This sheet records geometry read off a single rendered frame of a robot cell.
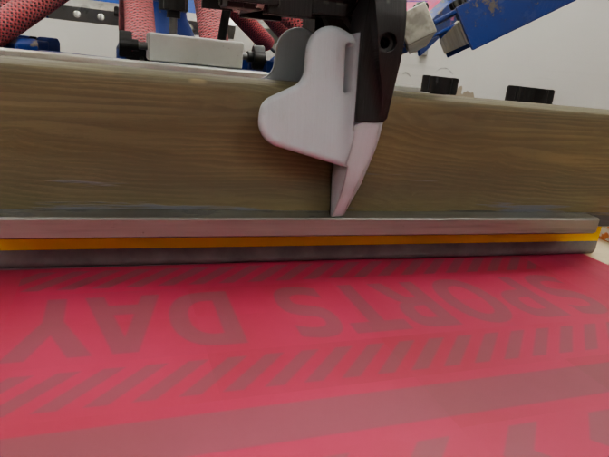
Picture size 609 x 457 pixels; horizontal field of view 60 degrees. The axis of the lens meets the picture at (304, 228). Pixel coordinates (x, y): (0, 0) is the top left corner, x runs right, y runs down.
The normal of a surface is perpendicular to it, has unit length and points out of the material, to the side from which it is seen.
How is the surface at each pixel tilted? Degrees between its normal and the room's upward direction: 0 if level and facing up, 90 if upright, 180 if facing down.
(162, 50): 90
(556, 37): 90
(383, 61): 102
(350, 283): 0
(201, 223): 90
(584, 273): 0
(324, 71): 83
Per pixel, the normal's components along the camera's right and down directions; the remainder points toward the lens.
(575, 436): 0.10, -0.95
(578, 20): -0.94, 0.01
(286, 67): 0.25, 0.43
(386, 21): 0.33, 0.19
